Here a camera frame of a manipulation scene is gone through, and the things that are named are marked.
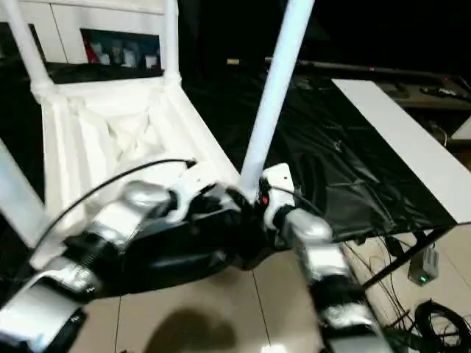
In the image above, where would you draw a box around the white plastic table leg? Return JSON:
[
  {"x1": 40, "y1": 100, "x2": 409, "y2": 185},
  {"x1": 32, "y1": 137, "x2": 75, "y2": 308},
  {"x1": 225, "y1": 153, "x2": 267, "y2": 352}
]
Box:
[
  {"x1": 0, "y1": 0, "x2": 57, "y2": 97},
  {"x1": 160, "y1": 0, "x2": 183, "y2": 85},
  {"x1": 238, "y1": 0, "x2": 317, "y2": 204},
  {"x1": 0, "y1": 138, "x2": 52, "y2": 259}
]

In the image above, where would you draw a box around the white plastic table top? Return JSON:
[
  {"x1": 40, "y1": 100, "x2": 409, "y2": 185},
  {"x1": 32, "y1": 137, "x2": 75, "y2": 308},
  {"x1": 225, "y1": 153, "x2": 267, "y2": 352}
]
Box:
[{"x1": 29, "y1": 75, "x2": 255, "y2": 270}]

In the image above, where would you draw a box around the black plastic mat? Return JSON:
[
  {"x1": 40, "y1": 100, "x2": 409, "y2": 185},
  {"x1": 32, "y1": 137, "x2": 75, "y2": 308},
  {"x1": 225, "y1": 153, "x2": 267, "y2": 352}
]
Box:
[{"x1": 0, "y1": 57, "x2": 463, "y2": 299}]

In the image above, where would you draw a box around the black power adapter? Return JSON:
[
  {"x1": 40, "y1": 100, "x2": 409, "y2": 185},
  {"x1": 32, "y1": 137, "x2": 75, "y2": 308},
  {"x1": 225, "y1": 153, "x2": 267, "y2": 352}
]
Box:
[{"x1": 386, "y1": 235, "x2": 406, "y2": 257}]

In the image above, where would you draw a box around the black stand bar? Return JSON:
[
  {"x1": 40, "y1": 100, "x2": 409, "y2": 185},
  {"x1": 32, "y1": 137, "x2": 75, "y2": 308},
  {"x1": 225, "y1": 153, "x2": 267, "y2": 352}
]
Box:
[{"x1": 361, "y1": 227, "x2": 449, "y2": 290}]

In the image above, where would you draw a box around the white board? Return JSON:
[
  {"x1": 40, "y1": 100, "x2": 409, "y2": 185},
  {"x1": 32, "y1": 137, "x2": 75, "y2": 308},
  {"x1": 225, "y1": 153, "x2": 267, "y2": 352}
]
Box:
[{"x1": 330, "y1": 78, "x2": 471, "y2": 226}]

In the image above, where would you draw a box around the clear plastic container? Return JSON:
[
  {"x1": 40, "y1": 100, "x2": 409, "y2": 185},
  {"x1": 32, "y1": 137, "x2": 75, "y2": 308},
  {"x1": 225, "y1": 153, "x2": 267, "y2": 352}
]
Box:
[{"x1": 120, "y1": 46, "x2": 136, "y2": 68}]

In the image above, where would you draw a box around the grey power supply box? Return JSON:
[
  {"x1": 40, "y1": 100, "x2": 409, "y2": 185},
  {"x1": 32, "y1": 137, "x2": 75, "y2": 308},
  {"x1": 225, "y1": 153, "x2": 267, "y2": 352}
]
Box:
[{"x1": 407, "y1": 247, "x2": 442, "y2": 287}]

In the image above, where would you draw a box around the dark cabinet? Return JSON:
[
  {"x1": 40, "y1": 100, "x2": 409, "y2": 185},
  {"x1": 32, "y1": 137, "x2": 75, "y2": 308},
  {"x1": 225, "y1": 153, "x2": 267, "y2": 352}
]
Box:
[{"x1": 163, "y1": 0, "x2": 471, "y2": 74}]

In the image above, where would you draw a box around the white cabinet with glass doors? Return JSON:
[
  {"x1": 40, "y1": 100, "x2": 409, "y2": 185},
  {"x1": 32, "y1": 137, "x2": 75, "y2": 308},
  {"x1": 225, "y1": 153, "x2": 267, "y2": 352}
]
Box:
[{"x1": 0, "y1": 0, "x2": 166, "y2": 71}]

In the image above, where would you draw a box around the thin black floor cable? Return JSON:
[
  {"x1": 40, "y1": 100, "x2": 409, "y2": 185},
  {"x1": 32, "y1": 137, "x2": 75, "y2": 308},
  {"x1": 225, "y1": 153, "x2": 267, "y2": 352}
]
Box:
[{"x1": 344, "y1": 235, "x2": 435, "y2": 353}]

